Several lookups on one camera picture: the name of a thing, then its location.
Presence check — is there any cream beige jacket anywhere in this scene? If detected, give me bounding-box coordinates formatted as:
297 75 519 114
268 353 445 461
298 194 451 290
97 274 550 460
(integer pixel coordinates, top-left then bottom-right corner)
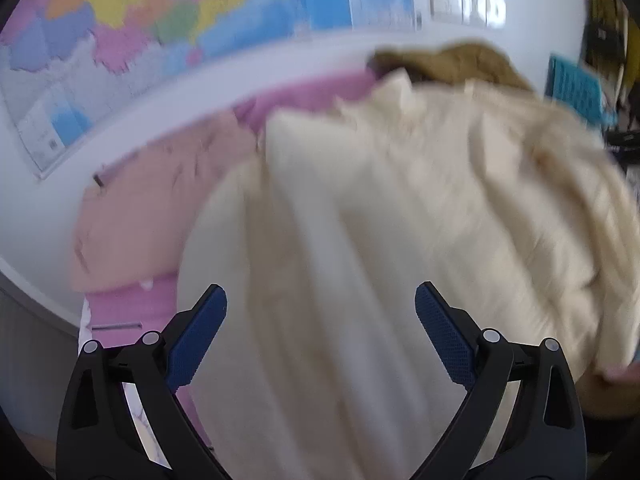
178 73 639 479

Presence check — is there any olive brown jacket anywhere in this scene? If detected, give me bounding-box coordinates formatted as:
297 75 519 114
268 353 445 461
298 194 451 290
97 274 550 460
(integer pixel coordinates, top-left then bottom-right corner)
367 42 534 91

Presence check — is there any folded pink garment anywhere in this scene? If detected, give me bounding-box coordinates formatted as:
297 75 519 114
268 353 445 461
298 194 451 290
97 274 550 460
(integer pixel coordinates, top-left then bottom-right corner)
70 110 257 292

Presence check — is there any white wall socket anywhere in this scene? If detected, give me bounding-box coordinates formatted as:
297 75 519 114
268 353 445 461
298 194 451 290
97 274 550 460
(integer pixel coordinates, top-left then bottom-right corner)
462 0 487 27
431 0 462 24

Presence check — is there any pink floral bed sheet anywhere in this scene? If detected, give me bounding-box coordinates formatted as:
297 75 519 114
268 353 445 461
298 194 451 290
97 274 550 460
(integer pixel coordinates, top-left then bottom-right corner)
85 70 385 478

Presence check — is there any colourful wall map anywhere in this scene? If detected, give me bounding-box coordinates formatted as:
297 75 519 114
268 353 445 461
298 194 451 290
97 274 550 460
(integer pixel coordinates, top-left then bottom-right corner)
1 0 416 177

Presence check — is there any grey wardrobe door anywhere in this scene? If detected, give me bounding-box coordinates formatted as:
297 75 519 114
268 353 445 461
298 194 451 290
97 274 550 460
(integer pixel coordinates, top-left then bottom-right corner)
1 261 80 441

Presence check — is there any mustard yellow hanging garment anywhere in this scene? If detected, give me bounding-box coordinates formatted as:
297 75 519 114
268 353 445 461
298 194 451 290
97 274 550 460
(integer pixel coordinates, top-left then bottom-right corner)
585 0 626 87

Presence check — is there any white wall socket left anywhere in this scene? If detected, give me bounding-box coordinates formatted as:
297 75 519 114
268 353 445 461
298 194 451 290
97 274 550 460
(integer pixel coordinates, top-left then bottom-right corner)
431 0 462 24

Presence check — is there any white wall switch plate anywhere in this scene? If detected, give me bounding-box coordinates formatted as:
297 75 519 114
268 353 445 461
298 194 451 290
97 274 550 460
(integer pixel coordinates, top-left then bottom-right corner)
486 0 506 29

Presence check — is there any white wall socket middle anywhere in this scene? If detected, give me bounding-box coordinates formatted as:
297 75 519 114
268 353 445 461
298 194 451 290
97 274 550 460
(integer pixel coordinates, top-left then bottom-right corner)
462 0 487 27

